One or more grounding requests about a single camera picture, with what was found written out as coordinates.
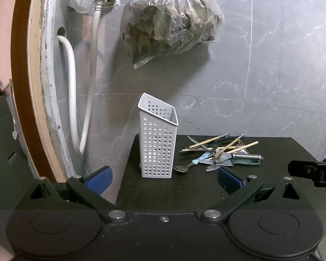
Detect dark green handled knife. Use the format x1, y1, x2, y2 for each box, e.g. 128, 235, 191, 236
231, 159, 261, 167

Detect clear bag of dried leaves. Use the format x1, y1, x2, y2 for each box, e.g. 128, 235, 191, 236
120, 0, 225, 70

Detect wooden door frame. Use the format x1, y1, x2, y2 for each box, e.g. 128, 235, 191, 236
10, 0, 71, 182

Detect dark green bin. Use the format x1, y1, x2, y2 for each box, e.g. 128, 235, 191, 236
0, 94, 37, 210

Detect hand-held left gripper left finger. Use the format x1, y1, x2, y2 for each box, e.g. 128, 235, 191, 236
15, 165, 128, 224

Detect white perforated utensil basket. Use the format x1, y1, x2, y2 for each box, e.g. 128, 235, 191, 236
137, 93, 179, 179

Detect white flexible hose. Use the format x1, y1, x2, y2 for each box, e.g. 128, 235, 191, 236
57, 0, 104, 155

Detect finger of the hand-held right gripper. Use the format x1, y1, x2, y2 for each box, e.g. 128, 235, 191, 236
288, 160, 326, 188

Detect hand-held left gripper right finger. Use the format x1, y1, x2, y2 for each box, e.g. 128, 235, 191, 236
200, 166, 315, 223

